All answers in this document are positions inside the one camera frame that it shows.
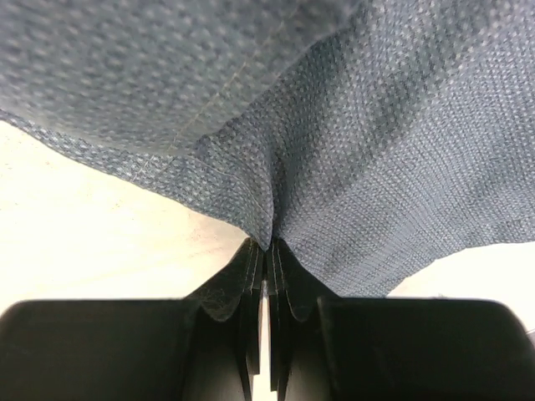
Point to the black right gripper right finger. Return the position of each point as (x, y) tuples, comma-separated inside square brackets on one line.
[(328, 347)]

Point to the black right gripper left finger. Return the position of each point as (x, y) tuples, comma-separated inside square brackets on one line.
[(201, 347)]

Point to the blue-grey fabric pillowcase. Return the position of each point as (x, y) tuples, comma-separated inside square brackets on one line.
[(374, 137)]

